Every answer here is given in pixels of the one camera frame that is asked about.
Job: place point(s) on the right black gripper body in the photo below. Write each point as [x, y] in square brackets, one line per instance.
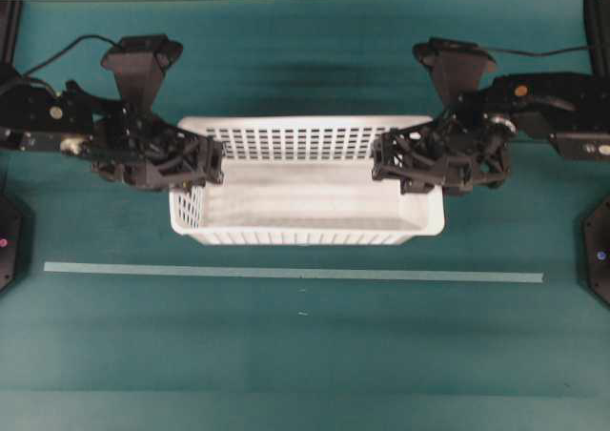
[458, 158]

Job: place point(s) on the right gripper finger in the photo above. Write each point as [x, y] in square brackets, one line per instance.
[396, 141]
[411, 181]

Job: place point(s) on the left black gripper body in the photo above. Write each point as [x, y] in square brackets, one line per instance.
[141, 151]

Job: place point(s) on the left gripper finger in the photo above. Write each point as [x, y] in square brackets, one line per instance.
[198, 146]
[183, 177]

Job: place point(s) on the white plastic lattice basket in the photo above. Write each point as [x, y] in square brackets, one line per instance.
[302, 180]

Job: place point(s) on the right black robot base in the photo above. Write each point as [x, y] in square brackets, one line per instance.
[591, 231]

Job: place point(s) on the left black robot base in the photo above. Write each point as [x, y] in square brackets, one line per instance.
[17, 235]

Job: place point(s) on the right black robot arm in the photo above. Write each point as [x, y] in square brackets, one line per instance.
[567, 110]

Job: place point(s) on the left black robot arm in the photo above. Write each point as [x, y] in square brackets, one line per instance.
[35, 118]

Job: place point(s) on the light green tape strip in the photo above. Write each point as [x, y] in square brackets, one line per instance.
[289, 273]

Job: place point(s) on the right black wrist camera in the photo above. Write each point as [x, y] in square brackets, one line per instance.
[455, 67]

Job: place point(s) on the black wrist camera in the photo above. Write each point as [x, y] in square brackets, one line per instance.
[455, 67]
[139, 65]

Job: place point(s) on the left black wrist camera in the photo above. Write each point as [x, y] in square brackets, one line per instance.
[139, 65]

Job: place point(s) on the left black frame post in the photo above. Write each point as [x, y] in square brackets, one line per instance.
[10, 13]

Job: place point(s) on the black frame post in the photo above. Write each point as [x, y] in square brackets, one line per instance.
[596, 23]
[10, 13]

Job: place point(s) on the right black frame post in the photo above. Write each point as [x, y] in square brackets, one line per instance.
[596, 23]

